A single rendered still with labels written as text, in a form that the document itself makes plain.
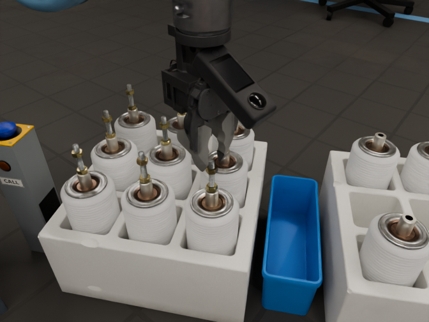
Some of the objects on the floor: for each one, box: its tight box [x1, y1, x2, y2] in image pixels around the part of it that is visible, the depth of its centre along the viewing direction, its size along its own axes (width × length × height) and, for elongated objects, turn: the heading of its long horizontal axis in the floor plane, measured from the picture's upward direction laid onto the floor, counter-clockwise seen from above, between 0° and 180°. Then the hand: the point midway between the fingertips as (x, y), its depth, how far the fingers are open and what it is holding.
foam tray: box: [319, 151, 429, 322], centre depth 74 cm, size 39×39×18 cm
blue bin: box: [262, 175, 322, 316], centre depth 80 cm, size 30×11×12 cm, turn 169°
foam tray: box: [38, 130, 267, 322], centre depth 83 cm, size 39×39×18 cm
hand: (214, 161), depth 56 cm, fingers open, 3 cm apart
